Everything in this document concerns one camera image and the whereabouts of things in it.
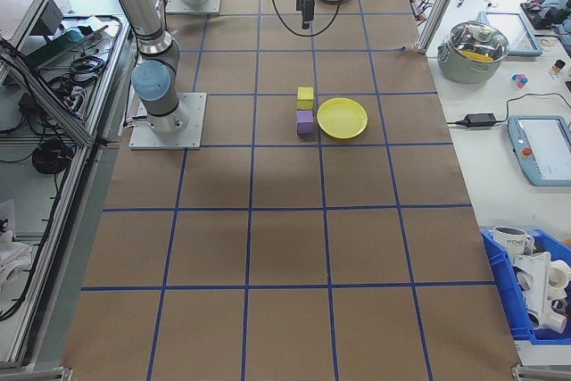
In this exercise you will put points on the yellow foam block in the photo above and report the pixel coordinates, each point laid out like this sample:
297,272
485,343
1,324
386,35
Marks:
306,97

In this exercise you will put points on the purple foam block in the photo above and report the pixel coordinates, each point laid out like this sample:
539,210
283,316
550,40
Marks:
305,122

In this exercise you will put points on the yellow plastic plate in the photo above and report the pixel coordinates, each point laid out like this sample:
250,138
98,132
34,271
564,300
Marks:
342,118

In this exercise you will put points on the grey pot with glass lid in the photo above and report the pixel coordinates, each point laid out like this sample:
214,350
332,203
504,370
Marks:
473,53

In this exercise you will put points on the blue grey teach pendant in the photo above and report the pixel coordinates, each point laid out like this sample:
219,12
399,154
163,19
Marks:
542,149
519,33

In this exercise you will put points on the black power adapter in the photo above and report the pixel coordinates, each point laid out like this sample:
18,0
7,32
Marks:
479,120

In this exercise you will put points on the colourful ball toy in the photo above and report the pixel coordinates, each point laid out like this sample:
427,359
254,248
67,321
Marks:
520,80

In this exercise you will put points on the blue cloth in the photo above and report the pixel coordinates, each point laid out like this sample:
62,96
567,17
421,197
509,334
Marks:
557,6

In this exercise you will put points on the small figurine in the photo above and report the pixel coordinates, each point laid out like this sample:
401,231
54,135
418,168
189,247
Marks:
557,68

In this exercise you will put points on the green flat board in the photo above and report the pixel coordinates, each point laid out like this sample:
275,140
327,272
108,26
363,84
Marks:
62,48

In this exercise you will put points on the white printed mug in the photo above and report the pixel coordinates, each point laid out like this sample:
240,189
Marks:
510,240

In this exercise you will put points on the blue plastic bin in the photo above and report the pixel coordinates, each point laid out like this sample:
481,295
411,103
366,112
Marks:
502,283

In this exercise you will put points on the white plastic pipe fittings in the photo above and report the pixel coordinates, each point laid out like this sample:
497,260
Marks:
542,285

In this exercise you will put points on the white crumpled cloth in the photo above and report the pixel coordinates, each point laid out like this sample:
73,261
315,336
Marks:
11,247

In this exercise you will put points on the aluminium profile post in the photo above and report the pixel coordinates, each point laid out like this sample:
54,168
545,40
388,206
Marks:
439,2

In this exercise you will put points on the grey box in frame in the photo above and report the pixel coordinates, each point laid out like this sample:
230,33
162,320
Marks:
50,15

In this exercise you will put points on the V-shaped metal bar frame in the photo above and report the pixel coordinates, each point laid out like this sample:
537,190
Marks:
67,100

